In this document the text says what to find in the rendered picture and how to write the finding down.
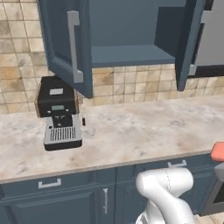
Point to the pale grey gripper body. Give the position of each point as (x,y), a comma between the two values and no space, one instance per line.
(220,174)

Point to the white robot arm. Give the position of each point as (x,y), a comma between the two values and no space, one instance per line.
(163,189)

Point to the red bar soap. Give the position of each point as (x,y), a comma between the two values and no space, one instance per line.
(218,151)

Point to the dark oven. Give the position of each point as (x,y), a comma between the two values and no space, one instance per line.
(214,198)

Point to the blue drawer front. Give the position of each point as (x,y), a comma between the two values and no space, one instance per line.
(154,166)
(78,182)

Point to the grey microwave oven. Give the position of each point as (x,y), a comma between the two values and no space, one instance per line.
(211,35)

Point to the black coffee machine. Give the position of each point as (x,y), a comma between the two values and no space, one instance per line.
(57,100)

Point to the blue wall cabinet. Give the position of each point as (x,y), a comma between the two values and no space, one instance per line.
(128,32)

